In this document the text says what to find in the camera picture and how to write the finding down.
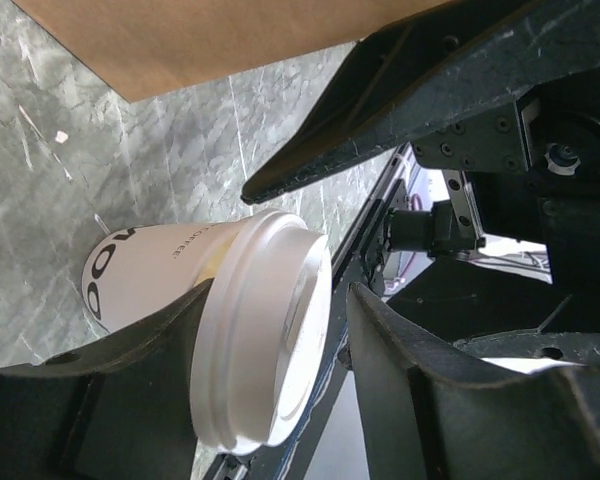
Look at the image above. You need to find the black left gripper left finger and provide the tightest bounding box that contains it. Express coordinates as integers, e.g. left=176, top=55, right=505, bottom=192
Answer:
left=0, top=280, right=212, bottom=479

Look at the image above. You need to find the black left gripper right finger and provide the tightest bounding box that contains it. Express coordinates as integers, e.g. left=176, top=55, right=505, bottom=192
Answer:
left=347, top=284, right=600, bottom=479

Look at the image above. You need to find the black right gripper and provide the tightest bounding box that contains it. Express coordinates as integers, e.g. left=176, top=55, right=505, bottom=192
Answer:
left=240, top=0, right=600, bottom=361

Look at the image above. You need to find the white paper coffee cup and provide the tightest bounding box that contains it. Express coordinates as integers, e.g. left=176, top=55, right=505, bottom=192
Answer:
left=81, top=219, right=247, bottom=333

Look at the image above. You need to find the white plastic cup lid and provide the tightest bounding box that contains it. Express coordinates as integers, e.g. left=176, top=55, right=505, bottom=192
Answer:
left=189, top=209, right=332, bottom=455

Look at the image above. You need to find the brown paper bag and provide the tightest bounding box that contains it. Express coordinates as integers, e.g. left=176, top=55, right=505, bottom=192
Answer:
left=17, top=0, right=445, bottom=102

